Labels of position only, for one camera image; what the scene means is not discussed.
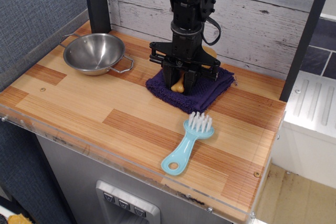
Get clear acrylic table edge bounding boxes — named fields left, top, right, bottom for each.
left=0, top=103, right=257, bottom=222

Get black right frame post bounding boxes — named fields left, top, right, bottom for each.
left=279, top=0, right=326, bottom=102

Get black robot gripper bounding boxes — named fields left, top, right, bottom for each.
left=150, top=33, right=221, bottom=95

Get white toy sink drainboard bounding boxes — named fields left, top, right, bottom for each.
left=285, top=71, right=335, bottom=137

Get grey toy fridge cabinet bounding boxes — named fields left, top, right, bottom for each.
left=38, top=136, right=253, bottom=223

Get black left frame post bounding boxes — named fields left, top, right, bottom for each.
left=87, top=0, right=111, bottom=34

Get silver dispenser button panel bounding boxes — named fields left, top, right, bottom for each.
left=96, top=180, right=161, bottom=223

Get black frame post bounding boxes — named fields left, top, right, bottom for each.
left=87, top=0, right=111, bottom=34
left=279, top=0, right=326, bottom=102

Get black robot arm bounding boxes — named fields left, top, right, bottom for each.
left=150, top=0, right=221, bottom=95

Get yellow object bottom left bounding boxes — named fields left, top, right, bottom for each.
left=7, top=214, right=32, bottom=224

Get purple folded towel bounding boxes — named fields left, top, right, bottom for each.
left=145, top=68, right=235, bottom=114

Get metal bowl with handles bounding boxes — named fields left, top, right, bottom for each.
left=59, top=33, right=134, bottom=76

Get black cable loop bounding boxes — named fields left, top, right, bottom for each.
left=202, top=16, right=222, bottom=46

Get light blue dish brush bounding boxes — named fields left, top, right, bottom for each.
left=161, top=112, right=214, bottom=176

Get brown plastic chicken drumstick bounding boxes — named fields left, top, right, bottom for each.
left=171, top=46, right=217, bottom=93

